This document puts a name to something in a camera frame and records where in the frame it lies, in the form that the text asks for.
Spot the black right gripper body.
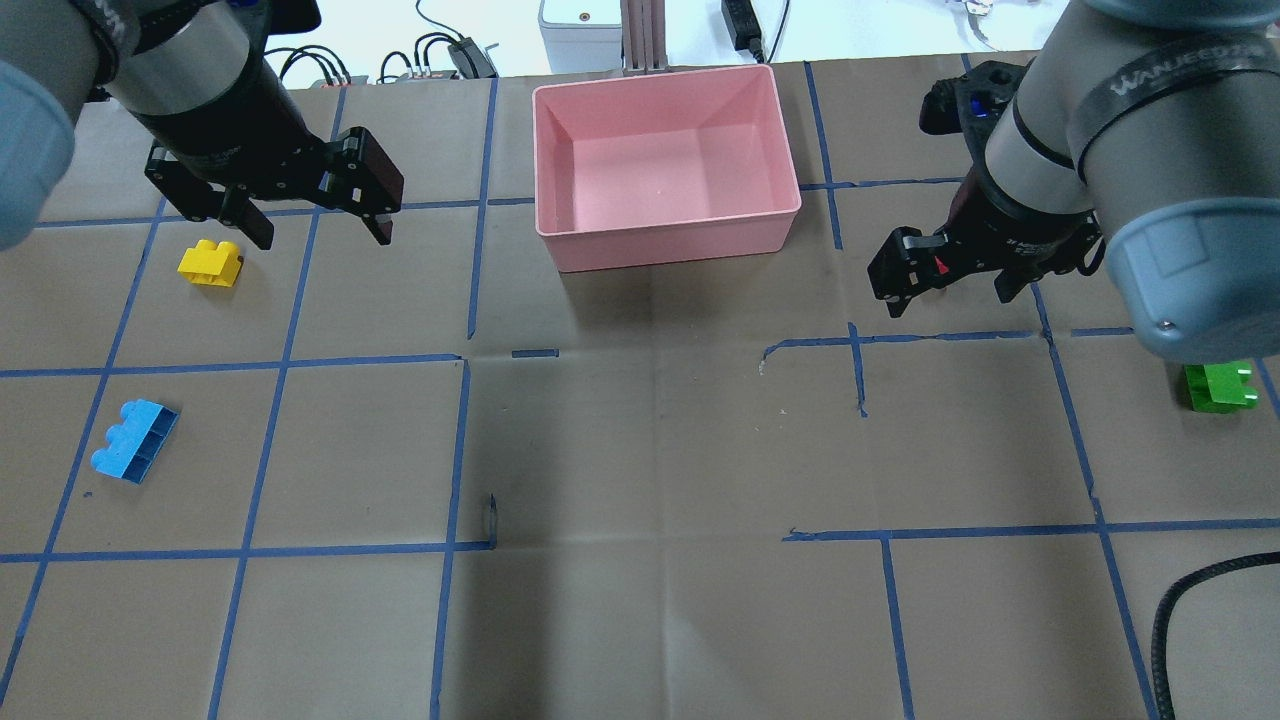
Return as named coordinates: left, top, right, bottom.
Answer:
left=940, top=165, right=1101, bottom=284

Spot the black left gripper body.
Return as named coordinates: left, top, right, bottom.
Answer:
left=145, top=60, right=325, bottom=206

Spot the green toy block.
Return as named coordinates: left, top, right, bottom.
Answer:
left=1183, top=360, right=1260, bottom=414

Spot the blue toy block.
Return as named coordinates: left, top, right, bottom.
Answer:
left=90, top=398, right=180, bottom=486

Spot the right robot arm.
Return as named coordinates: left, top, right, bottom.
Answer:
left=868, top=1, right=1279, bottom=364

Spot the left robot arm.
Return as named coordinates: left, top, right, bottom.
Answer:
left=1, top=1, right=404, bottom=250

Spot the white box device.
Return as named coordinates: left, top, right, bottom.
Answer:
left=538, top=1, right=623, bottom=74

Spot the pink plastic box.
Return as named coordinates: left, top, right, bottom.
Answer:
left=531, top=65, right=803, bottom=273

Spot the yellow toy block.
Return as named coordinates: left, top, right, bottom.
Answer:
left=177, top=238, right=243, bottom=288

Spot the black usb hub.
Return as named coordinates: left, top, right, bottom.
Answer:
left=448, top=37, right=498, bottom=79

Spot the black power adapter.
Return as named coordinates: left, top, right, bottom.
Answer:
left=719, top=0, right=765, bottom=63

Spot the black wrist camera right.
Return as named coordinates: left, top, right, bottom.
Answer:
left=918, top=60, right=1027, bottom=136

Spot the aluminium frame post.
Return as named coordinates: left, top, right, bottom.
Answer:
left=620, top=0, right=669, bottom=76

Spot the black corrugated cable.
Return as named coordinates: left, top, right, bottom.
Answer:
left=1152, top=552, right=1280, bottom=720

